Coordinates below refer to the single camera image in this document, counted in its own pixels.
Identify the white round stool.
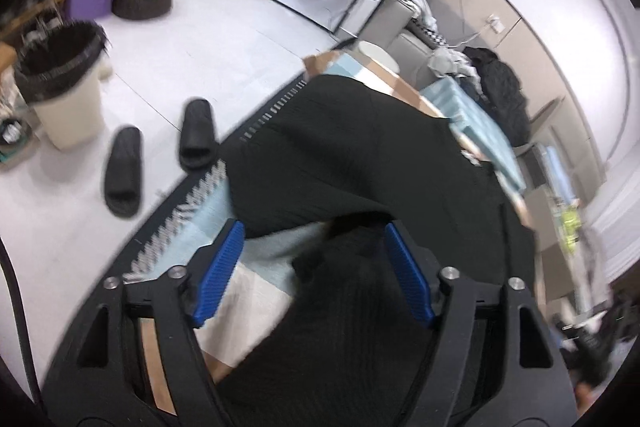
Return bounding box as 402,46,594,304
357,40,400,75

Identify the black slipper right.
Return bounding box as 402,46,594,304
178,98,219,172

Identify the teal checkered cloth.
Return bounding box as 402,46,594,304
420,77,526,193

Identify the checkered brown blue tablecloth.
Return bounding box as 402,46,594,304
121,48,532,413

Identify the black slipper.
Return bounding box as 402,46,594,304
178,98,219,172
103,126,142,219

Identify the black slipper left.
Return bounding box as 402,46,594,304
103,126,142,219

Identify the black clothes pile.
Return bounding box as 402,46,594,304
463,46,530,147

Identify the beige trash bin black liner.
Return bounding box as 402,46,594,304
14,20,106,150

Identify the black knit garment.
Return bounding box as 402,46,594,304
219,75,535,426

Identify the grey sofa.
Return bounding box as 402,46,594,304
357,0,437,91

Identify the black cable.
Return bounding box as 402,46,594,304
0,235,44,408

